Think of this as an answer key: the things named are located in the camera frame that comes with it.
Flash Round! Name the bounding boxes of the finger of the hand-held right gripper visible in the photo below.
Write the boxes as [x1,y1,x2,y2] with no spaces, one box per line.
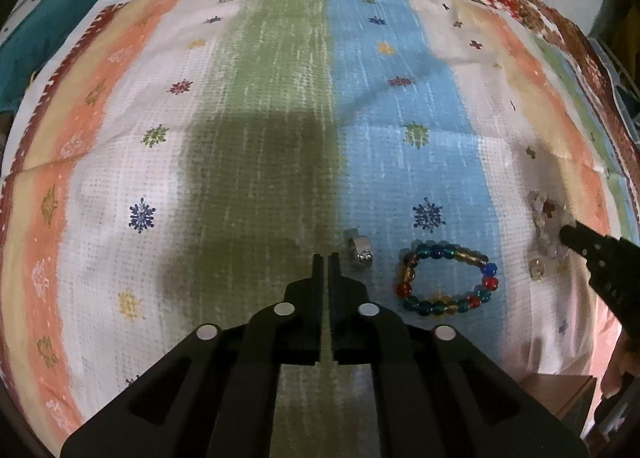
[557,219,640,339]

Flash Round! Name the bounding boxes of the silver ring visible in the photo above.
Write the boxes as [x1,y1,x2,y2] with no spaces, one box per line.
[346,229,375,270]

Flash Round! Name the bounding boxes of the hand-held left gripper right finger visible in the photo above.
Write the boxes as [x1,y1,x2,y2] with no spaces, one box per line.
[328,252,591,458]

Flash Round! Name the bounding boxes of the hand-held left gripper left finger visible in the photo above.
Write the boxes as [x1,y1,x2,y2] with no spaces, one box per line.
[60,253,326,458]

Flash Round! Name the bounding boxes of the multicoloured beaded bracelet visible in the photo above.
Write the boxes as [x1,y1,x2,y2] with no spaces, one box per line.
[396,239,501,317]

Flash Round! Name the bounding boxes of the clear beaded bracelet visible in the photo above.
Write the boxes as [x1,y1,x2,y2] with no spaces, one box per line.
[527,189,573,259]

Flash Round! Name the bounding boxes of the teal pillow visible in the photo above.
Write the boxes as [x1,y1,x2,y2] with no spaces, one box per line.
[0,0,151,114]

